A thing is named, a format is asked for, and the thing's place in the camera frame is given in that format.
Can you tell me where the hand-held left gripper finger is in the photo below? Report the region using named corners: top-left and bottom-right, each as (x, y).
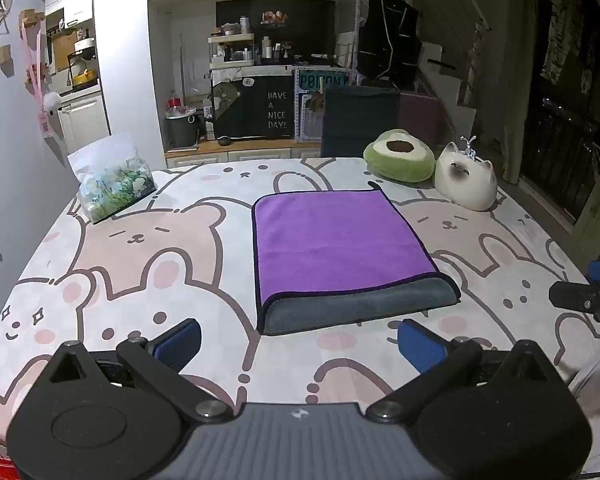
top-left (366, 318), bottom-right (557, 423)

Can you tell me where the purple and grey towel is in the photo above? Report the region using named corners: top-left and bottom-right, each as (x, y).
top-left (251, 188), bottom-right (462, 337)

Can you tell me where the white cat plush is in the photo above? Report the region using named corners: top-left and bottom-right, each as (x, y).
top-left (434, 136), bottom-right (498, 212)

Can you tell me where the green avocado plush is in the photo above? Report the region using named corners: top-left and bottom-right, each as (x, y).
top-left (363, 129), bottom-right (436, 183)

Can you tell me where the beige curtain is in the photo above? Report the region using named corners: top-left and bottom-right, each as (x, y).
top-left (497, 0), bottom-right (543, 186)

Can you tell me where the mauve cushion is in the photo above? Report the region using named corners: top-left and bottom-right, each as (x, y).
top-left (399, 91), bottom-right (445, 148)

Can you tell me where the dark blue chair back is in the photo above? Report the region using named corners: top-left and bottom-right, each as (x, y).
top-left (321, 85), bottom-right (402, 159)

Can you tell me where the blue framed sign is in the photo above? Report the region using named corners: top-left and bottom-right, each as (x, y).
top-left (292, 66), bottom-right (348, 142)

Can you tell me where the wooden counter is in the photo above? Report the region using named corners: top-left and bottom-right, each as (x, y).
top-left (164, 137), bottom-right (323, 157)

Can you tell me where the black printed cloth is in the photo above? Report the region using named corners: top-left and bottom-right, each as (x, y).
top-left (211, 74), bottom-right (296, 141)

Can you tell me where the bunny printed blanket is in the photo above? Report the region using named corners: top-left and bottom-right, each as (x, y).
top-left (0, 156), bottom-right (600, 441)

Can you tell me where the black hanging jacket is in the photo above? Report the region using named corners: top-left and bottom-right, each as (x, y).
top-left (356, 0), bottom-right (423, 89)

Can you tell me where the grey trash bin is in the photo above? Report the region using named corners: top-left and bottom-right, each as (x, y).
top-left (165, 108), bottom-right (202, 149)

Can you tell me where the floral tissue pack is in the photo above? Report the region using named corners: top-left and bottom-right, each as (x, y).
top-left (67, 131), bottom-right (158, 225)

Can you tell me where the white storage rack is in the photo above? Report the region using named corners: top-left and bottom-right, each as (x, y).
top-left (207, 33), bottom-right (257, 69)

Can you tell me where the glass kettle with yellow base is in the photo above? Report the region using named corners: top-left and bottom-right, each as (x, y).
top-left (66, 50), bottom-right (100, 89)

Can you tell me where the pink lanyard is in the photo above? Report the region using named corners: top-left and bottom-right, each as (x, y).
top-left (21, 22), bottom-right (63, 141)

